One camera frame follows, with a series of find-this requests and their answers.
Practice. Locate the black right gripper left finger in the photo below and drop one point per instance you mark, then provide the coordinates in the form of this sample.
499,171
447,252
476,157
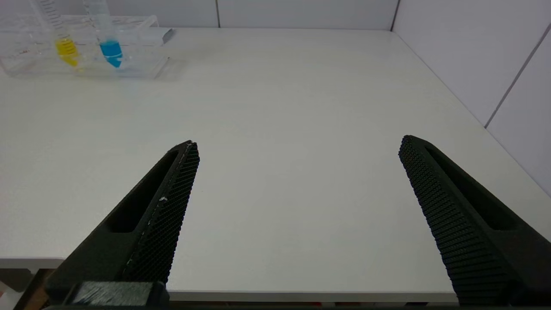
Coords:
159,232

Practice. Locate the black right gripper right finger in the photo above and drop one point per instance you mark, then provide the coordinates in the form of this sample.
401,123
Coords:
465,232

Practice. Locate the clear acrylic test tube rack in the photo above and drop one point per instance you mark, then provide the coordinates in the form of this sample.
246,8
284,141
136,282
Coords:
137,60

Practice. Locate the test tube with blue pigment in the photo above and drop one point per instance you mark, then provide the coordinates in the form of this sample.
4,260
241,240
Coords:
111,51

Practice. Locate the test tube with yellow pigment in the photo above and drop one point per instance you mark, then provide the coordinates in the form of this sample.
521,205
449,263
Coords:
66,51

